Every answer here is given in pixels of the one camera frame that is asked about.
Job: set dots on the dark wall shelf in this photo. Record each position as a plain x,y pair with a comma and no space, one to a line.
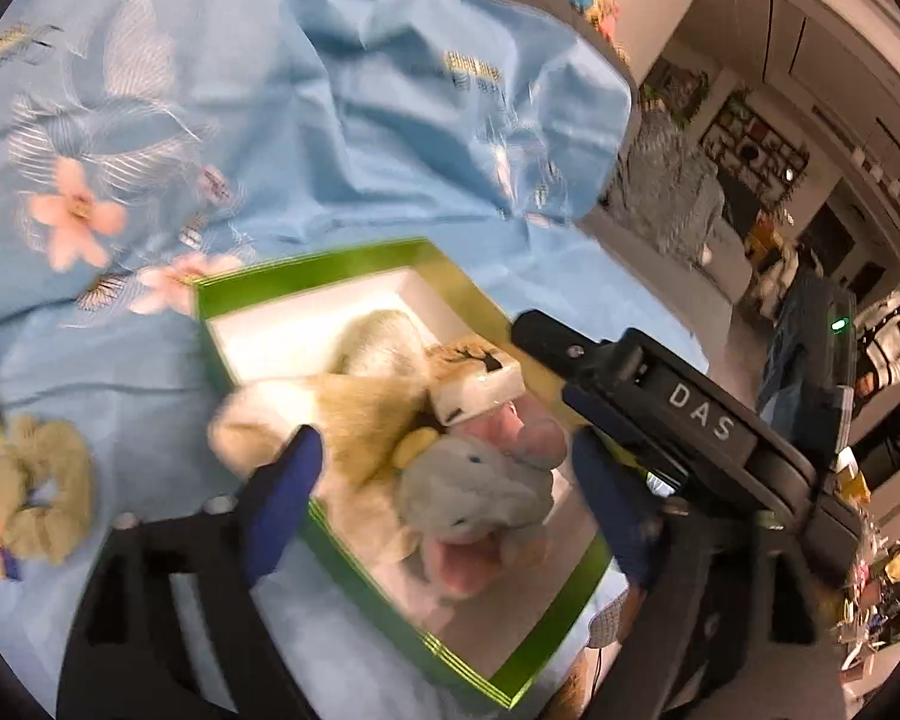
757,142

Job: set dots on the plush toy animal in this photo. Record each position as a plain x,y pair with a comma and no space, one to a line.
360,412

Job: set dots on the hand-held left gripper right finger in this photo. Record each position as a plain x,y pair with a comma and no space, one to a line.
607,499

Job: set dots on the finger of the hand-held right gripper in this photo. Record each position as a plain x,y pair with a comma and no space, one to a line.
630,439
555,341

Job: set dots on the grey plaid blanket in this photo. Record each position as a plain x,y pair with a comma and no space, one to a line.
675,180

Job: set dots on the cluttered side table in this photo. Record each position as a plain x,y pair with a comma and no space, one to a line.
870,555

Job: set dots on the green gift box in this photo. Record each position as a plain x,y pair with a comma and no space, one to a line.
292,330

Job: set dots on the blue floral bedsheet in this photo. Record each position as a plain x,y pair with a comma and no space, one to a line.
307,127

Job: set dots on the grey plush toy red sweater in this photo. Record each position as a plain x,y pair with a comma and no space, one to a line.
472,487

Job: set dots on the beige scrunchie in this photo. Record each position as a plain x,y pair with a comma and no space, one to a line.
67,457

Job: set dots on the white tree-print cloth roll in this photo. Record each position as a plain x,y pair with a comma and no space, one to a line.
472,390

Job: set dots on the green potted plant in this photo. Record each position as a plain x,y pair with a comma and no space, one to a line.
675,86

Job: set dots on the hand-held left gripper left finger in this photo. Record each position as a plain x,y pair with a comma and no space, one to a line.
292,487

